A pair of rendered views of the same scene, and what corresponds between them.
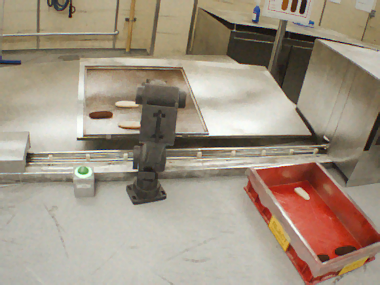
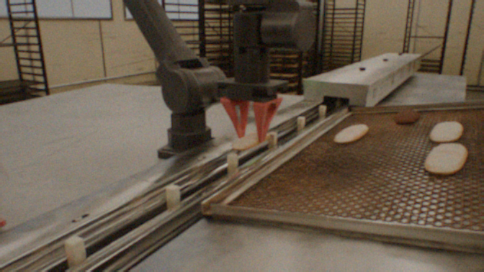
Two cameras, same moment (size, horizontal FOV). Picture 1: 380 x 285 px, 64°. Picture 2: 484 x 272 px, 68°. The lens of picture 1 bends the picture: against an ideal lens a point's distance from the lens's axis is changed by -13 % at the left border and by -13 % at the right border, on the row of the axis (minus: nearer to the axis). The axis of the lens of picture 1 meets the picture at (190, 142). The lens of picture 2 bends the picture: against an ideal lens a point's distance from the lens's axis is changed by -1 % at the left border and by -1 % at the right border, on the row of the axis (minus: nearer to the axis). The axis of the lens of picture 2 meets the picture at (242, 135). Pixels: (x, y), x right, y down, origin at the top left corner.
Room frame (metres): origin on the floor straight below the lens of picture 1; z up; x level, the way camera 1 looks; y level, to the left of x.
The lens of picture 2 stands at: (1.49, -0.23, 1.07)
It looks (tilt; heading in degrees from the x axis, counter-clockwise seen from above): 17 degrees down; 142
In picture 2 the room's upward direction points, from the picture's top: straight up
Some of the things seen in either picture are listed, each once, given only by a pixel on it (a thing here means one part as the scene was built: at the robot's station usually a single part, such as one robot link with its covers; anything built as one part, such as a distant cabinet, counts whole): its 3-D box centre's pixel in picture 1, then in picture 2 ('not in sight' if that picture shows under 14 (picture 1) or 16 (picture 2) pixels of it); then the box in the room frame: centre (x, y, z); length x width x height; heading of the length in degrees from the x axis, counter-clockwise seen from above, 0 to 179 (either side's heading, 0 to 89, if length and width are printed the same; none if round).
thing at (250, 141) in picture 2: not in sight; (251, 139); (1.04, 0.14, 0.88); 0.10 x 0.04 x 0.01; 110
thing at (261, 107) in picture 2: not in sight; (254, 113); (1.04, 0.14, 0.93); 0.07 x 0.07 x 0.09; 20
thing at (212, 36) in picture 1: (283, 64); not in sight; (3.72, -0.89, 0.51); 1.93 x 1.05 x 1.02; 110
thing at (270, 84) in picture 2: not in sight; (251, 69); (1.04, 0.14, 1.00); 0.10 x 0.07 x 0.07; 20
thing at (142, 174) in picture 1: (146, 161); (196, 94); (0.90, 0.12, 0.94); 0.09 x 0.05 x 0.10; 10
